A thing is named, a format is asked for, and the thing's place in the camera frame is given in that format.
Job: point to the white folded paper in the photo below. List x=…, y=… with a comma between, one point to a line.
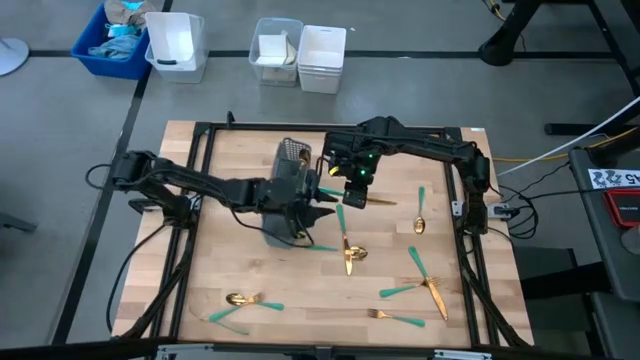
x=275, y=47

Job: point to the silver aluminium extrusion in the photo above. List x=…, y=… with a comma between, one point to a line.
x=200, y=353

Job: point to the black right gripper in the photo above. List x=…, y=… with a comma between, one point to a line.
x=352, y=172

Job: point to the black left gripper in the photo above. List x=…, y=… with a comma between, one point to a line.
x=287, y=200

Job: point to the grey adapter box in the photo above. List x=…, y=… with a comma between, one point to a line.
x=500, y=211

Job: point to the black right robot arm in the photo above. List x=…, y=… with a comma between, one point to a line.
x=425, y=142

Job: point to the tan cloth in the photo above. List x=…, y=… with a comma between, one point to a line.
x=127, y=12

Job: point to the black stand foot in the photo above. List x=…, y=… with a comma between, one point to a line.
x=17, y=222

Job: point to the blue plastic bin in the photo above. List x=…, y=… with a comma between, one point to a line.
x=82, y=50

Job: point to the teal cloth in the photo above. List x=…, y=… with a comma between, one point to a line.
x=125, y=30

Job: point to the clear plastic bin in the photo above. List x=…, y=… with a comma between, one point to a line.
x=262, y=75

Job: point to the white plastic bin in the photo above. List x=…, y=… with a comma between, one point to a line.
x=322, y=50
x=175, y=40

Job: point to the grey-blue cloth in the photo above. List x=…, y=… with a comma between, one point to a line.
x=112, y=47

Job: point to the red black device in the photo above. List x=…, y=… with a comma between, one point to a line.
x=625, y=207

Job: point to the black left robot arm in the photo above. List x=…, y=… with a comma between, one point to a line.
x=200, y=182

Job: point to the dark grey cart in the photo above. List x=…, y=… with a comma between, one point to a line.
x=600, y=250

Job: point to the grey plastic silverware basket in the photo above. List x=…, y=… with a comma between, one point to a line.
x=279, y=234

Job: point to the black aluminium table frame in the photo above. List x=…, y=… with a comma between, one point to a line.
x=260, y=125

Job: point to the white frame bracket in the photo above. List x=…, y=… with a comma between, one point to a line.
x=457, y=208

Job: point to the black stand legs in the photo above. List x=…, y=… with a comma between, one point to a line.
x=505, y=40

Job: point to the white printed label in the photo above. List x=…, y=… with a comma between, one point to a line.
x=612, y=178

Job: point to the white round stand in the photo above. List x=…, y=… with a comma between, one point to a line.
x=12, y=55

